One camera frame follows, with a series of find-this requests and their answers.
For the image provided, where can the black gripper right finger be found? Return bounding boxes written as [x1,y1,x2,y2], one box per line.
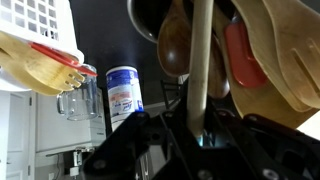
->
[206,109,320,180]

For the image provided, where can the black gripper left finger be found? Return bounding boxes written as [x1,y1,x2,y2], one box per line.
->
[82,111,208,180]

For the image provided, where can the dark wooden spoon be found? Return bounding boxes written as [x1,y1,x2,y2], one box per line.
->
[208,31,231,100]
[157,0,193,78]

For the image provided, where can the light wooden spoon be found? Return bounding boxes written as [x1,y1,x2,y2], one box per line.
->
[0,49,64,98]

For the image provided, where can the metal utensil holder cup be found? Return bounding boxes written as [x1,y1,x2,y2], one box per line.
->
[126,0,241,45]

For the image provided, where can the white plastic basket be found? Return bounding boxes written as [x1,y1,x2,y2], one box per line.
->
[0,0,85,93]

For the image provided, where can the white wipes canister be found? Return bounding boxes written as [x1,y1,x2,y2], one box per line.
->
[105,65,145,133]

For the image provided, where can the clear glass mug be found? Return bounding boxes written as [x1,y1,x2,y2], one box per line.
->
[55,63,105,122]

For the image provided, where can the white kitchen cabinet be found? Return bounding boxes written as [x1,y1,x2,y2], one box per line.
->
[0,90,108,180]

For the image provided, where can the red silicone spatula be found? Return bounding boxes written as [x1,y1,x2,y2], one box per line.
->
[223,14,269,88]
[28,41,99,78]

